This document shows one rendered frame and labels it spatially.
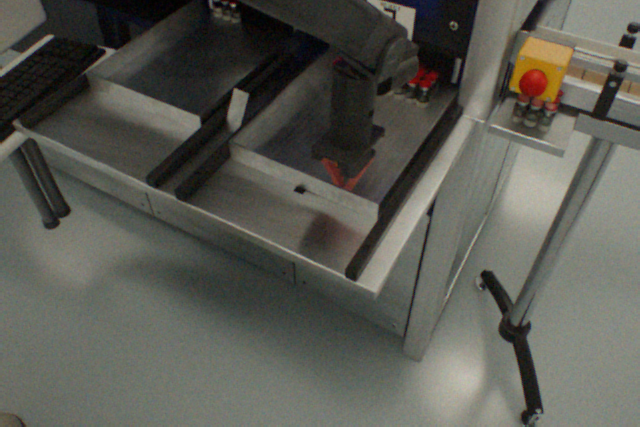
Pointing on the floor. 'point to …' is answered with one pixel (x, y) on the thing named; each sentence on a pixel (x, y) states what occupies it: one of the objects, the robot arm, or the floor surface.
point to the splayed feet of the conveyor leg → (515, 348)
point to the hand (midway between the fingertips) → (343, 189)
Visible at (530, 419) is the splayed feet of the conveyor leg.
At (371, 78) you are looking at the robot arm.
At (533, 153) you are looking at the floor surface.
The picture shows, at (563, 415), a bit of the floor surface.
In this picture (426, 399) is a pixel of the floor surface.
